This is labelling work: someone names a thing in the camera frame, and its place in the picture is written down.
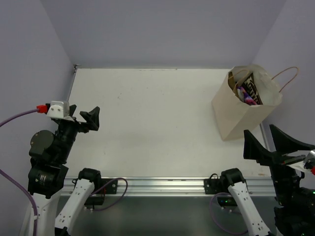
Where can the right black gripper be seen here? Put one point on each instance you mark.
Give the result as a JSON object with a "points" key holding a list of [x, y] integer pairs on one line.
{"points": [[254, 149]]}

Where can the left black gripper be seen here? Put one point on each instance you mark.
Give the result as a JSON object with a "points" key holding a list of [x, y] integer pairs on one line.
{"points": [[76, 123]]}

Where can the brown paper bag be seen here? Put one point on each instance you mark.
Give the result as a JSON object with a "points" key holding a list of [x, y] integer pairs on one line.
{"points": [[234, 116]]}

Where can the brown chocolate snack bag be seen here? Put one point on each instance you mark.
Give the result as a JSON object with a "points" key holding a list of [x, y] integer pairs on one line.
{"points": [[251, 89]]}

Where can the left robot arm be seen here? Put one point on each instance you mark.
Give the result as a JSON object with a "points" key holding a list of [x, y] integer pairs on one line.
{"points": [[49, 153]]}

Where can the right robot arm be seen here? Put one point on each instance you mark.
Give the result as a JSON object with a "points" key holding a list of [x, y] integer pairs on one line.
{"points": [[296, 218]]}

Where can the purple berry candy bag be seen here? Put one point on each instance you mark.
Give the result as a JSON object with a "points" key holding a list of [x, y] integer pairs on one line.
{"points": [[245, 97]]}

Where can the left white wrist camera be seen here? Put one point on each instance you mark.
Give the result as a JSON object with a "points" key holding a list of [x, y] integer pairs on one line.
{"points": [[58, 109]]}

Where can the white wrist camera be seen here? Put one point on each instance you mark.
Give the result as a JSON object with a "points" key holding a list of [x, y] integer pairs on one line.
{"points": [[303, 163], [58, 109]]}

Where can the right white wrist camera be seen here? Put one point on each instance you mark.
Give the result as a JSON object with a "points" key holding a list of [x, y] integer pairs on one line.
{"points": [[303, 163]]}

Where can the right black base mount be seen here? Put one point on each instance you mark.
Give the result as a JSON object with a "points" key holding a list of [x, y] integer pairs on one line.
{"points": [[212, 186]]}

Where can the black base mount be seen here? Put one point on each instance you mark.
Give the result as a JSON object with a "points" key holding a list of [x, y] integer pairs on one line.
{"points": [[212, 186], [106, 186]]}

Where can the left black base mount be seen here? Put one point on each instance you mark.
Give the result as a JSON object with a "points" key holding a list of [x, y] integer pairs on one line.
{"points": [[106, 186]]}

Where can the aluminium mounting rail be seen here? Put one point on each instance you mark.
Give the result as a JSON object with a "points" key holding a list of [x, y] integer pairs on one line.
{"points": [[189, 187]]}

